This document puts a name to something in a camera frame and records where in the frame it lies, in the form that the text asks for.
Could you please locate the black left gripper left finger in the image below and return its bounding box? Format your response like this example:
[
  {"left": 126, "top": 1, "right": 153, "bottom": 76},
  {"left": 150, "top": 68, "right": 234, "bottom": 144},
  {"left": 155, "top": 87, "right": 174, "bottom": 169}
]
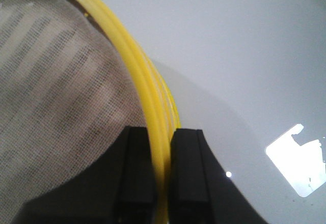
[{"left": 15, "top": 126, "right": 157, "bottom": 223}]

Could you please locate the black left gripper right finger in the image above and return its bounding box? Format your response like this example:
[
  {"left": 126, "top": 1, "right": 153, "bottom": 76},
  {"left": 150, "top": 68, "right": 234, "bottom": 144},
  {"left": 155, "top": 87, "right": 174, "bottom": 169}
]
[{"left": 168, "top": 129, "right": 266, "bottom": 223}]

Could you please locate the bamboo steamer tray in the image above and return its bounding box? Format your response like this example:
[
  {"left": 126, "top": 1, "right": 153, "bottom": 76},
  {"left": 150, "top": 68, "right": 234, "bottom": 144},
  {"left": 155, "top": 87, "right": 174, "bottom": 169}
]
[{"left": 0, "top": 0, "right": 182, "bottom": 224}]

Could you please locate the white steamer cloth liner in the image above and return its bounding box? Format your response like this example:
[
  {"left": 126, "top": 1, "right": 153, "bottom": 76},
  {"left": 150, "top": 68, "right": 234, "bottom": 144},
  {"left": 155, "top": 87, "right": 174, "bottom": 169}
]
[{"left": 1, "top": 0, "right": 146, "bottom": 222}]

